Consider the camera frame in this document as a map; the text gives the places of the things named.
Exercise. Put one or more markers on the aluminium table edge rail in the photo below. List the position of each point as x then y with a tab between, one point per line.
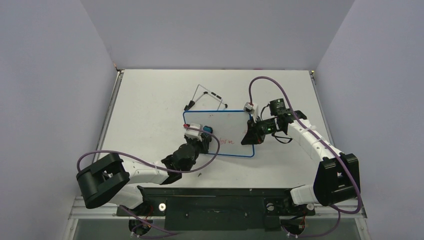
110	108

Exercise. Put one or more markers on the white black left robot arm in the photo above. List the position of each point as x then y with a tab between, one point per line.
114	180

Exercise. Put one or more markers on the blue framed whiteboard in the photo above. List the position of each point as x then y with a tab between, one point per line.
229	126

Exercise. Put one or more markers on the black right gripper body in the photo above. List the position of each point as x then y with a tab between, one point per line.
256	131

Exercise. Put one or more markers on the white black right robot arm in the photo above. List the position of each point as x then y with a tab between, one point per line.
337	176

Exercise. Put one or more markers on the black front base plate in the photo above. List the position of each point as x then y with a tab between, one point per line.
221	209

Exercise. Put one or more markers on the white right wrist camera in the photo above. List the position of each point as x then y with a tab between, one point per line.
252	109

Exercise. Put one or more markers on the teal whiteboard eraser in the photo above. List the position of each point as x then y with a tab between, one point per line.
208	129

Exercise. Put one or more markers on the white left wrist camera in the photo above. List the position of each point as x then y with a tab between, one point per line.
193	131

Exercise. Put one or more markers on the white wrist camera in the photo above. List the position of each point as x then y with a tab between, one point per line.
193	131
252	109

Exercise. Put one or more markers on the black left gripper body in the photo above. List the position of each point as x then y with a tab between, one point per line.
200	147

